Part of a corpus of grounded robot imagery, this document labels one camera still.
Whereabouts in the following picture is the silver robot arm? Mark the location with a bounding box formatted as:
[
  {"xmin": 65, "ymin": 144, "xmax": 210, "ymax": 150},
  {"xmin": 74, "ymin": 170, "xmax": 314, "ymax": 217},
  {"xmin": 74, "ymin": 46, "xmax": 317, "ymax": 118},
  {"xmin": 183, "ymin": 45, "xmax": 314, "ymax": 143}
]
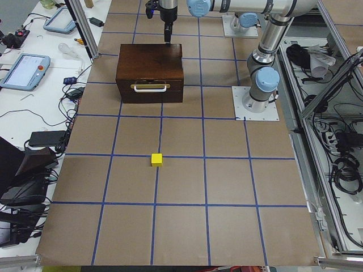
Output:
[
  {"xmin": 187, "ymin": 0, "xmax": 317, "ymax": 113},
  {"xmin": 230, "ymin": 12, "xmax": 258, "ymax": 38}
]

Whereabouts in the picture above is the small blue device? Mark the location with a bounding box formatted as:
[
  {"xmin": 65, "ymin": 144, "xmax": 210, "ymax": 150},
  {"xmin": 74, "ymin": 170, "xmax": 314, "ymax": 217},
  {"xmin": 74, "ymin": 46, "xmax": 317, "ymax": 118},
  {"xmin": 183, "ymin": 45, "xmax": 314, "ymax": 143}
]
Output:
[{"xmin": 63, "ymin": 76, "xmax": 77, "ymax": 85}]

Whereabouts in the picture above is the near teach pendant tablet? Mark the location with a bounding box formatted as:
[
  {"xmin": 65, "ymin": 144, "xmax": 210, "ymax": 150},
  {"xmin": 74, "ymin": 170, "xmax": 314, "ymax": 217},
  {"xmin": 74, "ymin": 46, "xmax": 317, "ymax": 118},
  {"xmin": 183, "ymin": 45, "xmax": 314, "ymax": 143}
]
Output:
[{"xmin": 1, "ymin": 53, "xmax": 50, "ymax": 91}]

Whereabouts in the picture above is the yellow cube block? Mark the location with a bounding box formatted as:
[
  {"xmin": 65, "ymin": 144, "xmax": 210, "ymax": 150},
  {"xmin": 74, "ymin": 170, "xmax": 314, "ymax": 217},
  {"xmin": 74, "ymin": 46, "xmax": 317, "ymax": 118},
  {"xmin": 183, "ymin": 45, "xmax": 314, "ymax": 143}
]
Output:
[{"xmin": 151, "ymin": 153, "xmax": 163, "ymax": 167}]

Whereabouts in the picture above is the far teach pendant tablet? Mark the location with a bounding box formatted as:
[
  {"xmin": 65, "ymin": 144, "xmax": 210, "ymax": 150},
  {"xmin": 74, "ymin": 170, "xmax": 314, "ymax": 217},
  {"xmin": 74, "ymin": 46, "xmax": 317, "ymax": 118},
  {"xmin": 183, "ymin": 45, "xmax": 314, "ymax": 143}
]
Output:
[{"xmin": 43, "ymin": 7, "xmax": 76, "ymax": 34}]

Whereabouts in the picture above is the aluminium frame post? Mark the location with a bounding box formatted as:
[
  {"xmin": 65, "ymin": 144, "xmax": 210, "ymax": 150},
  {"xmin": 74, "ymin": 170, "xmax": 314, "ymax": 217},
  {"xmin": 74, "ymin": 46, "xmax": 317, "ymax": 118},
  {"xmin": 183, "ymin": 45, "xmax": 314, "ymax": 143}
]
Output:
[{"xmin": 65, "ymin": 0, "xmax": 99, "ymax": 60}]

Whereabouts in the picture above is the black laptop power brick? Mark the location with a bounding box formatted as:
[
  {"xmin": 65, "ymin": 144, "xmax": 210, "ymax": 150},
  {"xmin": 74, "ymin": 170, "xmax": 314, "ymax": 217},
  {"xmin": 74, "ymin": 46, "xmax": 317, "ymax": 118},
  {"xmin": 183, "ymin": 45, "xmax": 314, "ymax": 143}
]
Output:
[{"xmin": 28, "ymin": 130, "xmax": 66, "ymax": 147}]

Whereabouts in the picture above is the dark wooden drawer cabinet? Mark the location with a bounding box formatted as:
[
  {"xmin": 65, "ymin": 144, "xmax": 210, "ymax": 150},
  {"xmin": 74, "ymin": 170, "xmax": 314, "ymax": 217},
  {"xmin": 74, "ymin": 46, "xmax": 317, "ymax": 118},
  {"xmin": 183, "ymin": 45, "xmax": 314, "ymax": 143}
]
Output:
[{"xmin": 116, "ymin": 44, "xmax": 184, "ymax": 104}]

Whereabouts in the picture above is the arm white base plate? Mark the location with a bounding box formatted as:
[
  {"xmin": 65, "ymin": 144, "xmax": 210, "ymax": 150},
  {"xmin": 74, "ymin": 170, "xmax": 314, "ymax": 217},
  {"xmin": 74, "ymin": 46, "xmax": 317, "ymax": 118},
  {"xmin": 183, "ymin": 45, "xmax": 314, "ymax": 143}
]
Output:
[
  {"xmin": 232, "ymin": 86, "xmax": 280, "ymax": 121},
  {"xmin": 222, "ymin": 15, "xmax": 259, "ymax": 39}
]

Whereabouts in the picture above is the black power adapter brick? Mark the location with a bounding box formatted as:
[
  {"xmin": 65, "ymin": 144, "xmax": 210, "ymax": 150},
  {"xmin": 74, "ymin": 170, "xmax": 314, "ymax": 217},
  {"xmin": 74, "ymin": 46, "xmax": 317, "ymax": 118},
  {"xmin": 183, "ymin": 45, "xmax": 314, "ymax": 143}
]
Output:
[{"xmin": 89, "ymin": 17, "xmax": 104, "ymax": 27}]

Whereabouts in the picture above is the wooden drawer with white handle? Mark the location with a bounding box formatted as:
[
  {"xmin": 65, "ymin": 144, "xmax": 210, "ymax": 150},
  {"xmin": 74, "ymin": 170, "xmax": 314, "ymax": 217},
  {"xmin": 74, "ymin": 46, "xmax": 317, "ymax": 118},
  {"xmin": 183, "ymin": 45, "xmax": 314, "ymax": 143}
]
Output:
[{"xmin": 117, "ymin": 80, "xmax": 184, "ymax": 93}]

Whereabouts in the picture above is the teach pendant tablet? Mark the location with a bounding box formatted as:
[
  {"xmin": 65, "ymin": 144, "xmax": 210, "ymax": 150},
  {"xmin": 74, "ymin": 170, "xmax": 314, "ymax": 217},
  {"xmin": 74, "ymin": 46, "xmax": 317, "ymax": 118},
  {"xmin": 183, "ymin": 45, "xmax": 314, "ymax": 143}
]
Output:
[
  {"xmin": 1, "ymin": 53, "xmax": 50, "ymax": 91},
  {"xmin": 43, "ymin": 7, "xmax": 76, "ymax": 34}
]

